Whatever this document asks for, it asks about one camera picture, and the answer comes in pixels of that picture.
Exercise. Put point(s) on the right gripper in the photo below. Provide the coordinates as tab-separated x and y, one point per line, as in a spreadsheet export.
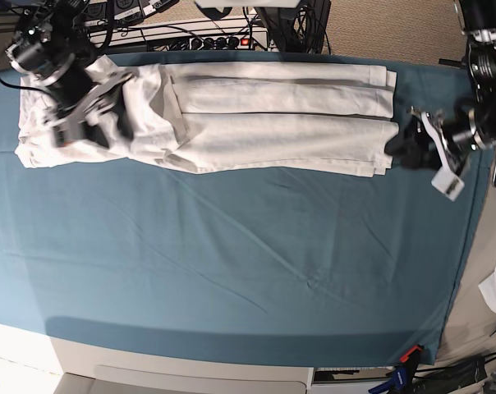
86	109

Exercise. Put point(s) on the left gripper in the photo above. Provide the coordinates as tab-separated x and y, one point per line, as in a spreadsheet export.
432	142

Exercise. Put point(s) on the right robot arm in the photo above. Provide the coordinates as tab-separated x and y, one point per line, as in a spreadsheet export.
50	44

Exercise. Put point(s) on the white T-shirt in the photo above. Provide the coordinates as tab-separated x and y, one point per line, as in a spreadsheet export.
209	117

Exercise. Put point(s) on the white power strip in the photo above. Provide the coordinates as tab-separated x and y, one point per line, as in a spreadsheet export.
244	42

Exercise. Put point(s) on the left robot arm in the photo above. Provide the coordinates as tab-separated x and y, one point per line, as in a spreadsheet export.
478	23

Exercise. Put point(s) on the teal table cloth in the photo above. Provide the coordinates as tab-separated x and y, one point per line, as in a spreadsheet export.
273	266

